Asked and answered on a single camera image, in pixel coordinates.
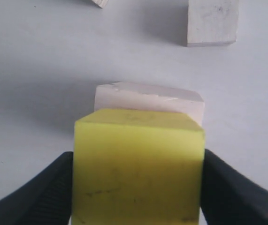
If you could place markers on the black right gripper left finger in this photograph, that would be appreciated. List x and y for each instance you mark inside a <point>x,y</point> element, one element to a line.
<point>45,199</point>

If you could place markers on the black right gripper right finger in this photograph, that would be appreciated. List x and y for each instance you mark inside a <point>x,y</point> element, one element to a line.
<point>228,197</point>

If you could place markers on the yellow cube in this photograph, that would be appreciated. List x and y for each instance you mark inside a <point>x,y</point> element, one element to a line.
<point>134,167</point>

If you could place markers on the large wooden base cube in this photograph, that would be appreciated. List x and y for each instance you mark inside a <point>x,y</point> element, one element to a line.
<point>127,95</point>

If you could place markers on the small wooden cube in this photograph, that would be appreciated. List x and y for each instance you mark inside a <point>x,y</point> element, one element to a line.
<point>212,22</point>

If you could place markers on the medium wooden cube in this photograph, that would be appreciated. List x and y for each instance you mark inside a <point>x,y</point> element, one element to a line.
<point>100,3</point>

